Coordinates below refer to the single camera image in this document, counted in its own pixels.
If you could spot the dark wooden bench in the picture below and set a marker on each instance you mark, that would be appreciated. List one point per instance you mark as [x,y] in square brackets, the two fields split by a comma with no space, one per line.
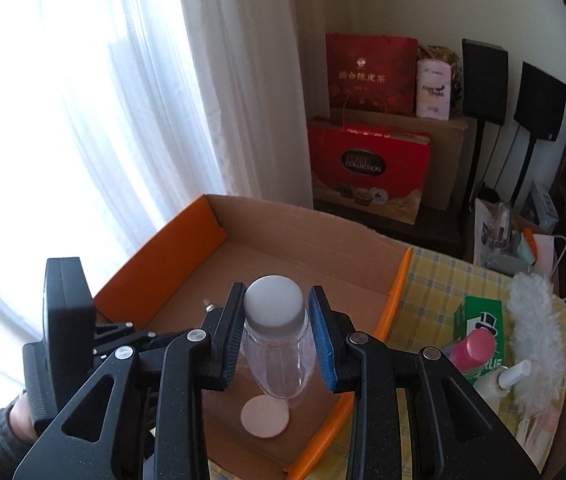
[438,232]

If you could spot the black speaker on stand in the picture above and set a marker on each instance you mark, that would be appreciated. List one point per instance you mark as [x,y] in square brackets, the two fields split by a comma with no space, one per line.
[485,80]
[540,100]

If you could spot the pink cap bottle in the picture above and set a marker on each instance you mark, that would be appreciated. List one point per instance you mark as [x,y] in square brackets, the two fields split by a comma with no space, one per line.
[470,350]

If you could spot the cardboard box with orange flaps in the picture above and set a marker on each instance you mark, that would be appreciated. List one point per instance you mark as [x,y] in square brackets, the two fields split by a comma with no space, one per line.
[303,260]

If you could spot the pink white plastic packet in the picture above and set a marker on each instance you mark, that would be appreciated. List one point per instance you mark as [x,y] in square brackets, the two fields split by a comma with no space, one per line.
[538,437]

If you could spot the white fluffy duster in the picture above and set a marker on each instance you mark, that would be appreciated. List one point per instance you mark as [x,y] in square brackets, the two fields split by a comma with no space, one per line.
[538,320]

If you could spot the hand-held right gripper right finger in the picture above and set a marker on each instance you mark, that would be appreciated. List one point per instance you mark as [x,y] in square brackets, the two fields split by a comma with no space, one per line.
[324,350]

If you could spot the white sheer curtain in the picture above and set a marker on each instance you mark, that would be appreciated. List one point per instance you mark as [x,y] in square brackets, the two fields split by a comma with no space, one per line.
[113,110]

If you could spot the red paper gift bag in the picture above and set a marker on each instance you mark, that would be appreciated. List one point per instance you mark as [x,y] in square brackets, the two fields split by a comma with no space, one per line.
[370,75]

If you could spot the small blue box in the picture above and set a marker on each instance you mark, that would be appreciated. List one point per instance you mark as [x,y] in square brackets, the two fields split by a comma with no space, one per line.
[543,207]

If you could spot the round white disc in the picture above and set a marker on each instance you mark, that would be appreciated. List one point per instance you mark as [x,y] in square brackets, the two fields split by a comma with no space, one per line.
[265,416]

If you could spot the plain brown cardboard box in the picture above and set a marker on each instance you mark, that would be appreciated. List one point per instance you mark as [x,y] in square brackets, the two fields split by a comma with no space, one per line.
[448,160]

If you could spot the white cap lotion bottle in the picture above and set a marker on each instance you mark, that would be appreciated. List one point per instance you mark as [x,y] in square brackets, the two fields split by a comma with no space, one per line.
[495,385]

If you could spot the yellow checked tablecloth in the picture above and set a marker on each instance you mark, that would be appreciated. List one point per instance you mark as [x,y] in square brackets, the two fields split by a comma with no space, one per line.
[428,280]

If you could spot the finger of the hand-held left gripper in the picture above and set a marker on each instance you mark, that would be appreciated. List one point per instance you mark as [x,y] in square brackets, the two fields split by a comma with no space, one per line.
[113,336]

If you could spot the person's left hand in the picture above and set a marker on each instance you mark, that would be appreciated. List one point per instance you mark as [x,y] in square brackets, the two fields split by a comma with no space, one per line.
[20,417]

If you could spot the red chocolate gift box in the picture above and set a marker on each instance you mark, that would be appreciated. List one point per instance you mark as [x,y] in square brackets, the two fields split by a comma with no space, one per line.
[363,160]

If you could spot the gold brown packet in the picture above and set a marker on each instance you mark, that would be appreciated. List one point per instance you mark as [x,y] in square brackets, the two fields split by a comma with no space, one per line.
[456,72]

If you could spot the pink white tissue pack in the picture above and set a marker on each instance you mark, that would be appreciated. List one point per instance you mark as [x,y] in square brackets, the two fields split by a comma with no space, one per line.
[433,90]

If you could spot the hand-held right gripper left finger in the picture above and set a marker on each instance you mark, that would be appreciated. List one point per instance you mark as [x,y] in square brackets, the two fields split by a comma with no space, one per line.
[228,345]

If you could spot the clear bottle with white cap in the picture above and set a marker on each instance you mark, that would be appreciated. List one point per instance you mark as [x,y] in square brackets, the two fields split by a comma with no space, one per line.
[273,305]

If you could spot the white paper bag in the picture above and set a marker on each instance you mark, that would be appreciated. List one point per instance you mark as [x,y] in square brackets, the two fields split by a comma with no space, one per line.
[485,220]

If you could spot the green yellow carton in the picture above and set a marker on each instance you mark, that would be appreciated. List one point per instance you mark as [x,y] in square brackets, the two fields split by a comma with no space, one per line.
[478,312]

